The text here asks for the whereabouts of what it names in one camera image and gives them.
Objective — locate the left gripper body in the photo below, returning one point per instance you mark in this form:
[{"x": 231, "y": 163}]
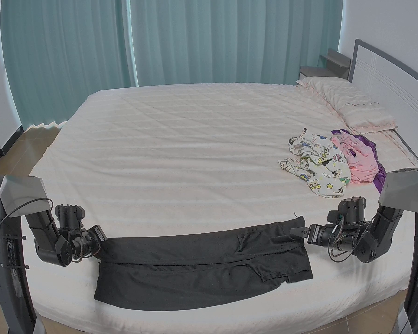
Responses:
[{"x": 98, "y": 242}]

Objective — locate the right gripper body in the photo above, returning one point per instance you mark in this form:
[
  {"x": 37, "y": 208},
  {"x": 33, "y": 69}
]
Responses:
[{"x": 322, "y": 235}]

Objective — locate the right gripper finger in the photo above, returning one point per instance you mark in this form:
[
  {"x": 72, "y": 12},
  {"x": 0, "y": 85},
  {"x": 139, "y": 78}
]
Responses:
[{"x": 301, "y": 232}]

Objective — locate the black T-shirt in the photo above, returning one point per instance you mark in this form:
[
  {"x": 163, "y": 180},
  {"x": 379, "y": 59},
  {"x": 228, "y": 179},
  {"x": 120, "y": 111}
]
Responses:
[{"x": 177, "y": 277}]

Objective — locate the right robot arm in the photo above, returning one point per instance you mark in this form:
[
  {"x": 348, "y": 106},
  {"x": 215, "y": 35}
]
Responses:
[{"x": 386, "y": 221}]

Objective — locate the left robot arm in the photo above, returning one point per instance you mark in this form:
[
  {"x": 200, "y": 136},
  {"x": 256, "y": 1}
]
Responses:
[{"x": 45, "y": 235}]

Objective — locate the white printed pyjama top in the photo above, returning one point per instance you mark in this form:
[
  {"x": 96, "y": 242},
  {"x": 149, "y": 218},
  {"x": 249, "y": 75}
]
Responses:
[{"x": 324, "y": 172}]

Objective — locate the pink garment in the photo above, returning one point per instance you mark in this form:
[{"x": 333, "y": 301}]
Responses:
[{"x": 362, "y": 165}]

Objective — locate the purple garment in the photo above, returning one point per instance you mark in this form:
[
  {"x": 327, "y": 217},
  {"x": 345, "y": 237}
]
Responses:
[{"x": 380, "y": 179}]

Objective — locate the bed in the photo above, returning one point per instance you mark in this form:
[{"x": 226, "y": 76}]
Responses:
[{"x": 177, "y": 144}]

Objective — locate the cream pillow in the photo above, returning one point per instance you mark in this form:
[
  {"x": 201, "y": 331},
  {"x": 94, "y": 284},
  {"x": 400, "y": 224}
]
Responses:
[{"x": 351, "y": 103}]

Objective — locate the grey bedside table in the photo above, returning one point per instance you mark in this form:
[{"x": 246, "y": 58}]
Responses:
[{"x": 318, "y": 70}]

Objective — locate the blue-green curtain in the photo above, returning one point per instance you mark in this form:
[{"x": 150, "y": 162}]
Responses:
[
  {"x": 66, "y": 47},
  {"x": 230, "y": 30}
]

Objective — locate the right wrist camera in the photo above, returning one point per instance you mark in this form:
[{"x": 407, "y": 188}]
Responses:
[{"x": 333, "y": 217}]

